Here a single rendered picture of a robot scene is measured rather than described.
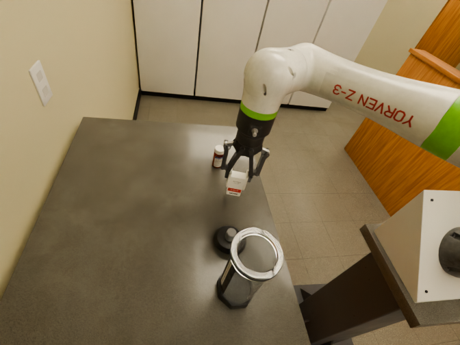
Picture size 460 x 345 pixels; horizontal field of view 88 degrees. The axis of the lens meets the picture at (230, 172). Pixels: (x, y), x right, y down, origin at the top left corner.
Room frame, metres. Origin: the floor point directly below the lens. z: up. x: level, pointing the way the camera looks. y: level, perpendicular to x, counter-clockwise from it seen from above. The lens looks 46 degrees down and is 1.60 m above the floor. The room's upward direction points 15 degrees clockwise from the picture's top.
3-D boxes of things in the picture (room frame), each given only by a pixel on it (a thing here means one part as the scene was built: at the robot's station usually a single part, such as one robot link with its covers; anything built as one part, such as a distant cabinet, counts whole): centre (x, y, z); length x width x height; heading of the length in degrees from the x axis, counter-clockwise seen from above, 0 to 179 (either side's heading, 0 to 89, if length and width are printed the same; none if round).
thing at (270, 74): (0.54, -0.03, 1.37); 0.13 x 0.11 x 0.14; 143
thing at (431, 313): (0.47, -0.73, 0.92); 0.32 x 0.32 x 0.04; 17
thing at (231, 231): (0.36, -0.05, 0.97); 0.09 x 0.09 x 0.07
